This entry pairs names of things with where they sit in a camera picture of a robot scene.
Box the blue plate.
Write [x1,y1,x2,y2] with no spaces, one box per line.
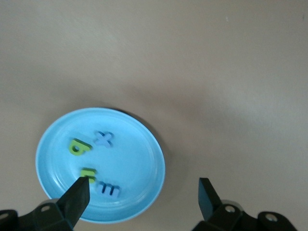
[35,107,167,224]

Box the blue foam letter x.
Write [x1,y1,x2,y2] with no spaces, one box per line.
[93,131,114,148]

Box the blue foam letter m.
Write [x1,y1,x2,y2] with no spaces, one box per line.
[96,181,121,198]

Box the brown table cover sheet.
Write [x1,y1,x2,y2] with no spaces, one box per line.
[0,0,308,231]

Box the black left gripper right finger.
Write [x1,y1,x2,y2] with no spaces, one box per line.
[192,178,296,231]

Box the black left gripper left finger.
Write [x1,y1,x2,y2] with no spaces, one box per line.
[0,177,91,231]

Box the green foam letter u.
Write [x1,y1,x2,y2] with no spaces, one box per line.
[79,167,97,184]

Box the green foam letter q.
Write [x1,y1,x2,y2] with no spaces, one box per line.
[68,137,93,156]

